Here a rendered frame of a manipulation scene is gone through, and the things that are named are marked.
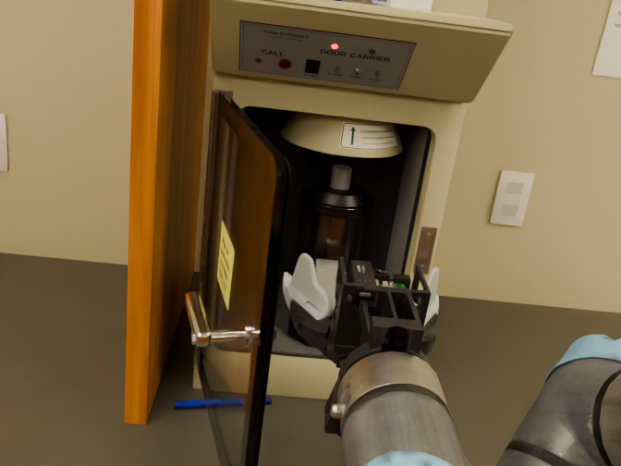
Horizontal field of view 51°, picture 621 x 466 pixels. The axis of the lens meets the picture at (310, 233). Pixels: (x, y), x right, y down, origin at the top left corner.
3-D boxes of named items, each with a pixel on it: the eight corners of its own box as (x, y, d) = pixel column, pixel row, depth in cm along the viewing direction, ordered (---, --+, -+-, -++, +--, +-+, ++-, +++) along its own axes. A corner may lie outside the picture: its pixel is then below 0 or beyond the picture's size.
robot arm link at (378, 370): (440, 477, 45) (323, 467, 45) (427, 433, 49) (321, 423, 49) (463, 387, 42) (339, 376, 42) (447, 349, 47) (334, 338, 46)
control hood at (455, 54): (213, 68, 80) (218, -19, 76) (468, 100, 82) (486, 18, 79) (200, 83, 69) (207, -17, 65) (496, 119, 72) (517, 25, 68)
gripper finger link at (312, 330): (318, 290, 62) (380, 334, 56) (316, 306, 63) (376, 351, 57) (278, 300, 59) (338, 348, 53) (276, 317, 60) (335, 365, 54)
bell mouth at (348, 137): (281, 120, 101) (285, 85, 99) (392, 133, 103) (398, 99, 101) (280, 149, 85) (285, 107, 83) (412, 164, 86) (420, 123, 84)
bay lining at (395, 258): (230, 274, 117) (247, 76, 104) (371, 288, 119) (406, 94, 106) (216, 346, 95) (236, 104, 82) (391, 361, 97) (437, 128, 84)
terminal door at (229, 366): (201, 366, 94) (223, 88, 79) (245, 533, 67) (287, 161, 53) (196, 366, 94) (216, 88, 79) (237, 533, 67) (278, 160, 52)
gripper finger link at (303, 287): (292, 231, 64) (353, 271, 57) (286, 285, 66) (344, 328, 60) (266, 236, 62) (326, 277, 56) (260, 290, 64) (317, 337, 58)
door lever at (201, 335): (230, 306, 71) (232, 285, 70) (249, 353, 63) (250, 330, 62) (181, 308, 69) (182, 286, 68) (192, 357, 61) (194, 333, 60)
